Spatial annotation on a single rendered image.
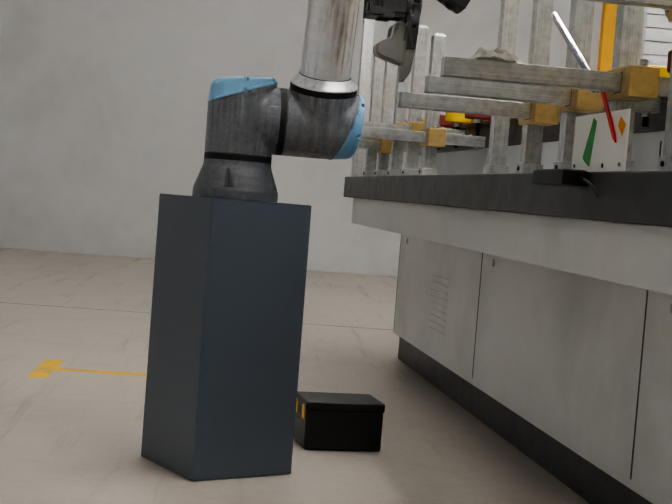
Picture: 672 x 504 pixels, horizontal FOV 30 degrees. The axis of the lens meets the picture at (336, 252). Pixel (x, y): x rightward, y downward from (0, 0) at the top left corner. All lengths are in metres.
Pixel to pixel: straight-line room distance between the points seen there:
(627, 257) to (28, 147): 8.39
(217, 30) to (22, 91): 1.60
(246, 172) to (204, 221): 0.15
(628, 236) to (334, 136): 0.91
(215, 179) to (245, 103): 0.18
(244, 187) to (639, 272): 1.02
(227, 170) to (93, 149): 7.39
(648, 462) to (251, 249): 0.93
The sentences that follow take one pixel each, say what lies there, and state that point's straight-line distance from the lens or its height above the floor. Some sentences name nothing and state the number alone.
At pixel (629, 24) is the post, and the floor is 0.94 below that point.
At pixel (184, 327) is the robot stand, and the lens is 2.73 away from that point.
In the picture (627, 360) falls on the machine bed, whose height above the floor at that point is 0.34.
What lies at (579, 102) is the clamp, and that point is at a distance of 2.29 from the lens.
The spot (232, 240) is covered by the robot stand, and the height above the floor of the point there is 0.52.
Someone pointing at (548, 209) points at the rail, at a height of 0.63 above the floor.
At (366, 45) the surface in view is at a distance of 4.90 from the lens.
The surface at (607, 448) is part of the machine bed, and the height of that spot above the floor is 0.15.
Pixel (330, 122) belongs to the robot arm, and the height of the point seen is 0.78.
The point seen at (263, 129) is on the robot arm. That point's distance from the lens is 2.74.
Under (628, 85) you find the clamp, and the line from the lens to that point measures 2.06.
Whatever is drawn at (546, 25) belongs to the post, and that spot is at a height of 1.01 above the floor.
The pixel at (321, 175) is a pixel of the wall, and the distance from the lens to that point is 10.05.
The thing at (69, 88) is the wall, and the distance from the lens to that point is 10.15.
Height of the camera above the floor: 0.63
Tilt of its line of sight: 3 degrees down
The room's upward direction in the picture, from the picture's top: 4 degrees clockwise
